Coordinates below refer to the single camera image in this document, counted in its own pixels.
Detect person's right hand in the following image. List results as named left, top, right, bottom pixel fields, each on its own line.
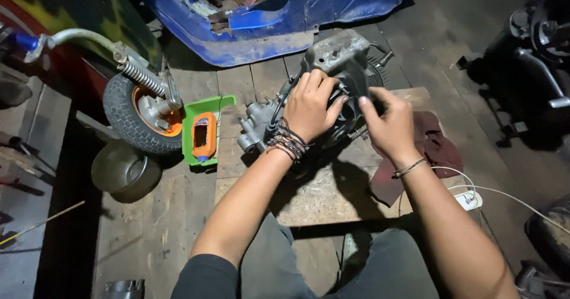
left=358, top=87, right=427, bottom=169

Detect person's left hand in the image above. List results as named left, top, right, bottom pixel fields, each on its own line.
left=283, top=69, right=350, bottom=144

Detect grey metal scooter engine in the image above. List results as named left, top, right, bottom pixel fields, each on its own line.
left=236, top=29, right=395, bottom=155

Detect dark red rag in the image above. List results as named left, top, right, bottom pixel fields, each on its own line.
left=370, top=110, right=465, bottom=208

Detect wooden work board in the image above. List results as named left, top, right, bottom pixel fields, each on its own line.
left=215, top=87, right=468, bottom=227

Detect blue scooter body shell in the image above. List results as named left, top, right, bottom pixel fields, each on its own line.
left=132, top=0, right=425, bottom=68

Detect white power strip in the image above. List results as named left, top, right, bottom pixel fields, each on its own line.
left=453, top=190, right=483, bottom=212

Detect orange oil bottle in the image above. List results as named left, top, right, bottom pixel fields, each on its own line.
left=191, top=111, right=218, bottom=162

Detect green plastic tray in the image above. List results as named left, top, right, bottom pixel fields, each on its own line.
left=182, top=94, right=238, bottom=167

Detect person's dark grey trousers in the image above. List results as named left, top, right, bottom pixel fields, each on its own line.
left=171, top=212, right=450, bottom=299

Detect grey fork with spring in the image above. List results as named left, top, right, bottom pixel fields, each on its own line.
left=23, top=28, right=184, bottom=130

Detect scooter wheel with orange rim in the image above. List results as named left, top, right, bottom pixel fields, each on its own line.
left=102, top=73, right=184, bottom=155

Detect black scooter seat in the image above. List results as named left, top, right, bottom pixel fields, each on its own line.
left=525, top=194, right=570, bottom=282

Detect round metal bowl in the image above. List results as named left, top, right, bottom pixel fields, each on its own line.
left=91, top=140, right=163, bottom=204

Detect person's black sleeve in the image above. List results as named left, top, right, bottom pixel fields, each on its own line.
left=170, top=254, right=241, bottom=299

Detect grey metal can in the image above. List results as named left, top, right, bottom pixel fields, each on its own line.
left=103, top=279, right=146, bottom=299

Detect green yellow painted panel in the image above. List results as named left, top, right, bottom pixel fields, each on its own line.
left=0, top=0, right=164, bottom=75

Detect thin yellow stick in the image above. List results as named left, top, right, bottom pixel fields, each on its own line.
left=0, top=200, right=86, bottom=247

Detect dark beaded wrist bracelets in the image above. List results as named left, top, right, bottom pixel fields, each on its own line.
left=265, top=117, right=312, bottom=163

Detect thin cord wrist bracelet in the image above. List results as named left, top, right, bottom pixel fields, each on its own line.
left=392, top=157, right=427, bottom=179

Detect white power cable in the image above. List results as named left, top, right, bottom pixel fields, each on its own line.
left=398, top=166, right=570, bottom=236

